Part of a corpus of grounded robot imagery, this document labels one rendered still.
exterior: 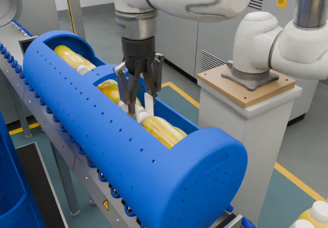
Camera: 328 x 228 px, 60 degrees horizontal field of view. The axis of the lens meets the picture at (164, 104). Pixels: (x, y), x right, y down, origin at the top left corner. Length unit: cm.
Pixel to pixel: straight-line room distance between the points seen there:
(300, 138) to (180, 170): 226
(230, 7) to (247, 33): 69
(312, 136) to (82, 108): 231
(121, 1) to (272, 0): 180
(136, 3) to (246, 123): 75
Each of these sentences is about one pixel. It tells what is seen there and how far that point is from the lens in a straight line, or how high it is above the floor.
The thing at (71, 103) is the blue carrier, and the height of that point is 117.
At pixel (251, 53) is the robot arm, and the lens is 116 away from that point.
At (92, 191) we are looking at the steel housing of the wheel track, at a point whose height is 86.
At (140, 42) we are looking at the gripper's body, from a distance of 62.
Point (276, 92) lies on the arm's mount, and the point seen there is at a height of 102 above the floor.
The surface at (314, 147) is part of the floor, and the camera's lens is 270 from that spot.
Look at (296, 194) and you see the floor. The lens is 226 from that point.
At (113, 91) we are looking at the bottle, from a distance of 84.
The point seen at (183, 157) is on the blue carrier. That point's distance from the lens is 56.
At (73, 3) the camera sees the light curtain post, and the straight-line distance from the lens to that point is 184.
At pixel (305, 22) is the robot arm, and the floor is 133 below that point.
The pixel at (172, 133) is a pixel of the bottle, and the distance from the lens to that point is 66.
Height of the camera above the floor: 161
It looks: 34 degrees down
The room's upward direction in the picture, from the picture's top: straight up
